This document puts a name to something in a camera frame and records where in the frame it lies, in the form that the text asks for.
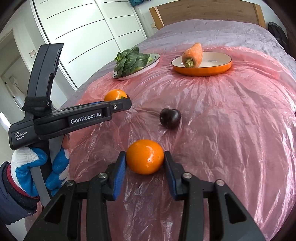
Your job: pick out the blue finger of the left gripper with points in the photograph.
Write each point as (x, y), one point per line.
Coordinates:
(119, 106)

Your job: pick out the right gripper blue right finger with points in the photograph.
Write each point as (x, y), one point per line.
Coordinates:
(228, 218)

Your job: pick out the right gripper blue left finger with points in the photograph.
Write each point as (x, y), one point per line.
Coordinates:
(61, 218)

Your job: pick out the orange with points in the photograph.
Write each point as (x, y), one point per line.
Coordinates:
(115, 94)
(144, 157)

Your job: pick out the dark blue sleeve left forearm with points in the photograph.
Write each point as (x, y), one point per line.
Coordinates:
(15, 203)

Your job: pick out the white blue gloved left hand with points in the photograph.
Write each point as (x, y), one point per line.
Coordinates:
(26, 159)

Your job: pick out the green bok choy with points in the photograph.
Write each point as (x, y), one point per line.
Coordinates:
(129, 59)

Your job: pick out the dark plum right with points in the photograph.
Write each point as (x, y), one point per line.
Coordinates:
(170, 118)

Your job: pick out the white plate with greens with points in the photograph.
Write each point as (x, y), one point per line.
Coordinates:
(153, 61)

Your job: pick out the white wardrobe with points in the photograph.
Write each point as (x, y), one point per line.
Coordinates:
(92, 32)

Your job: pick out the orange carrot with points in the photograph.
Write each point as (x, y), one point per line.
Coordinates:
(193, 56)

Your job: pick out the pink plastic sheet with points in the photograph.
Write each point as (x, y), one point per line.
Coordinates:
(253, 153)

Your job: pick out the orange rimmed plate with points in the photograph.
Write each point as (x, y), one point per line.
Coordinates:
(213, 63)

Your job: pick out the teal curtain left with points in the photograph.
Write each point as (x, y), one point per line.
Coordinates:
(137, 2)

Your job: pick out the grey purple bed sheet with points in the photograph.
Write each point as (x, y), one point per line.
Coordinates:
(260, 81)

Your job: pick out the wooden headboard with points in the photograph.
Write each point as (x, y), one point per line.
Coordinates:
(178, 11)

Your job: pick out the black backpack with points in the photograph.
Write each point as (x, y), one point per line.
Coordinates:
(280, 36)

